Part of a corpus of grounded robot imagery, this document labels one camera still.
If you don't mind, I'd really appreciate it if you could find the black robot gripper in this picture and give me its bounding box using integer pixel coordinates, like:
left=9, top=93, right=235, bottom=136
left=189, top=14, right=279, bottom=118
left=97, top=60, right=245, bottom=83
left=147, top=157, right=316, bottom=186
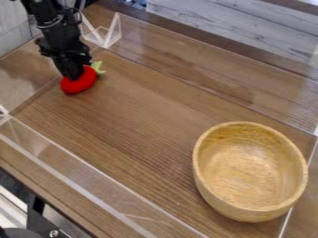
left=20, top=0, right=92, bottom=81

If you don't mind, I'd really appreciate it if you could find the red plush tomato toy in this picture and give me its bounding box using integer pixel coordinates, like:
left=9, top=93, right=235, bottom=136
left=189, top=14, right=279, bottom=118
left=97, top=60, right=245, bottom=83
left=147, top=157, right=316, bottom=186
left=60, top=61, right=105, bottom=94

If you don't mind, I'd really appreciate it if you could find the wooden bowl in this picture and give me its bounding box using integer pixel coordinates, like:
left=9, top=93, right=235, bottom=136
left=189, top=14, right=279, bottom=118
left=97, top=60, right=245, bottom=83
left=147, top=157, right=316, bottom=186
left=192, top=121, right=308, bottom=223

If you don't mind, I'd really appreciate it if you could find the clear acrylic corner bracket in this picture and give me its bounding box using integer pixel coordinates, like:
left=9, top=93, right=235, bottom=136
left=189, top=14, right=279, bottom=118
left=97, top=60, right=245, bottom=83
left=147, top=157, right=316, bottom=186
left=78, top=13, right=121, bottom=48

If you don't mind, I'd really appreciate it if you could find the clear acrylic barrier wall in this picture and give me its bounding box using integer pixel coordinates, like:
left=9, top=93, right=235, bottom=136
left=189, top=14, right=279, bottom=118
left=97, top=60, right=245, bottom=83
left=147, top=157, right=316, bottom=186
left=0, top=17, right=318, bottom=238

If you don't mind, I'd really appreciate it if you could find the black table leg bracket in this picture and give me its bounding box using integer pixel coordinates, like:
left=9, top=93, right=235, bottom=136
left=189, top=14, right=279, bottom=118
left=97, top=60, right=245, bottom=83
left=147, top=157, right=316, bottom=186
left=26, top=195, right=70, bottom=238

